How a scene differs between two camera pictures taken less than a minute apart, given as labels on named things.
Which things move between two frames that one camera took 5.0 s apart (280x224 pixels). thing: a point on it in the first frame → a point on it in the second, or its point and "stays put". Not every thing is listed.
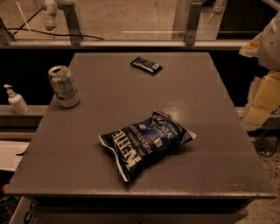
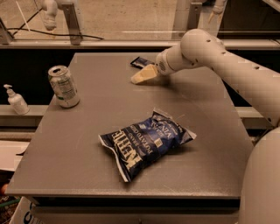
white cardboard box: x=26 y=212 stays put
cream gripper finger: x=263 y=98 → x=144 y=73
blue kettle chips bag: x=136 y=147 stays put
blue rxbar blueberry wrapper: x=149 y=66 stays put
